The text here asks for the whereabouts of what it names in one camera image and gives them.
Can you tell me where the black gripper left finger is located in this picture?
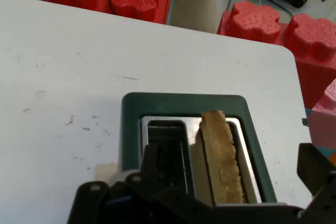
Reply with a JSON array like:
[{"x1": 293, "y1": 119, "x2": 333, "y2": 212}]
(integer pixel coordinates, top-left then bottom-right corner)
[{"x1": 67, "y1": 144, "x2": 200, "y2": 224}]

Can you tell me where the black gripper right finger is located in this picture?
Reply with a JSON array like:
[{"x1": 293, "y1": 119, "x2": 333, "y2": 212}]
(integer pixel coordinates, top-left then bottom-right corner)
[{"x1": 296, "y1": 143, "x2": 336, "y2": 224}]

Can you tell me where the beige tape patch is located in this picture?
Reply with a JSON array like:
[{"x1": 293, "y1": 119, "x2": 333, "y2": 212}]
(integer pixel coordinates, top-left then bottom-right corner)
[{"x1": 93, "y1": 162, "x2": 119, "y2": 183}]

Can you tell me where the pink foam block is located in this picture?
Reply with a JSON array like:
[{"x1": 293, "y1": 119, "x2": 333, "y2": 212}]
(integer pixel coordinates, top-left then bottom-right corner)
[{"x1": 307, "y1": 78, "x2": 336, "y2": 154}]

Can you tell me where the brown toast slice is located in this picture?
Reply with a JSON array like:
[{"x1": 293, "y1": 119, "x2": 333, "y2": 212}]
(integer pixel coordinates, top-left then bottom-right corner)
[{"x1": 195, "y1": 110, "x2": 248, "y2": 206}]

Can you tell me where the dark green toaster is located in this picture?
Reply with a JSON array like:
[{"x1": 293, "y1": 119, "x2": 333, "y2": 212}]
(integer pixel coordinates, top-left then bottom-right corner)
[{"x1": 118, "y1": 92, "x2": 278, "y2": 207}]

